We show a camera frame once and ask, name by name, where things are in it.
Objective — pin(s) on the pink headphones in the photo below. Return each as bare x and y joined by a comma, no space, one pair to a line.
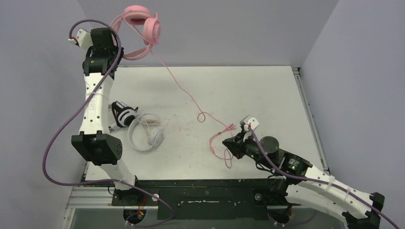
148,27

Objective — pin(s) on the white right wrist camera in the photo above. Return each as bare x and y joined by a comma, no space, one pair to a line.
249,122

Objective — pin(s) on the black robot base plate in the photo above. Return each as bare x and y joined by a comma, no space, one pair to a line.
213,199

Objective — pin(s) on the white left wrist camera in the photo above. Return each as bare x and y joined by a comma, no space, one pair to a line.
82,39

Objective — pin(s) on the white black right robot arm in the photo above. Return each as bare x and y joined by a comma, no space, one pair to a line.
298,181

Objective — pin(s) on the black white headphones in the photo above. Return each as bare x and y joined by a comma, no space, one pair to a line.
123,115

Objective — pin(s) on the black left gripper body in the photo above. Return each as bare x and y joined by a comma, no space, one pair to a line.
114,50

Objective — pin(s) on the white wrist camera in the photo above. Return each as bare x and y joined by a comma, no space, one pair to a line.
82,39
249,122

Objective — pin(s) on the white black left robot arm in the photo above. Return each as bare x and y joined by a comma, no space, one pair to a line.
94,142

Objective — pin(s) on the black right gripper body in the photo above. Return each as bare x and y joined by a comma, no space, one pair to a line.
240,144

